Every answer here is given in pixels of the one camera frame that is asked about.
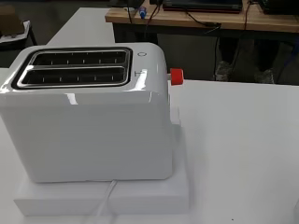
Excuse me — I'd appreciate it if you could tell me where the white two-slot toaster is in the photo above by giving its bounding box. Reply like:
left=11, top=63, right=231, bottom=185
left=0, top=41, right=185, bottom=184

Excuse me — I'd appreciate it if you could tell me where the white flat box stand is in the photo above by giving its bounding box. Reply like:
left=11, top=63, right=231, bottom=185
left=12, top=119, right=191, bottom=217

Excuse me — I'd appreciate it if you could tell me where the small blue object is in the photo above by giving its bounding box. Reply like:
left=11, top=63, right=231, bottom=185
left=137, top=6, right=149, bottom=20

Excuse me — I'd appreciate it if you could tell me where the white background table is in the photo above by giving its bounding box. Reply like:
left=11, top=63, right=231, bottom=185
left=46, top=7, right=117, bottom=49

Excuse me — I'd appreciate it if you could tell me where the person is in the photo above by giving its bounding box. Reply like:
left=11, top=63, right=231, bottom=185
left=214, top=36, right=277, bottom=85

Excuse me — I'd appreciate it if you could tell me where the black laptop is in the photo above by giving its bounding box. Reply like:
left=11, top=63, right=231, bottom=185
left=162, top=0, right=244, bottom=14

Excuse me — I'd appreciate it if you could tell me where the wooden desk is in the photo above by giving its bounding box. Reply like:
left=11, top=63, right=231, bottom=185
left=105, top=0, right=299, bottom=35

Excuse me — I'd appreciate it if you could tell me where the brown cardboard box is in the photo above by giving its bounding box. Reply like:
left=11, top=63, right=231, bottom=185
left=0, top=4, right=25, bottom=35

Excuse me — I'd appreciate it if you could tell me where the black device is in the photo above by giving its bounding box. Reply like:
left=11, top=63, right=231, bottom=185
left=261, top=0, right=299, bottom=16

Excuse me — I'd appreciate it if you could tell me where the black cable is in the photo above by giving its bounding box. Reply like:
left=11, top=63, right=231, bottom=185
left=229, top=0, right=254, bottom=74
left=185, top=8, right=222, bottom=82
left=145, top=0, right=164, bottom=32

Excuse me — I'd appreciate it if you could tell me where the white toaster cord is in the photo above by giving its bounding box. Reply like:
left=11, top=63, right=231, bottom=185
left=93, top=179, right=120, bottom=224

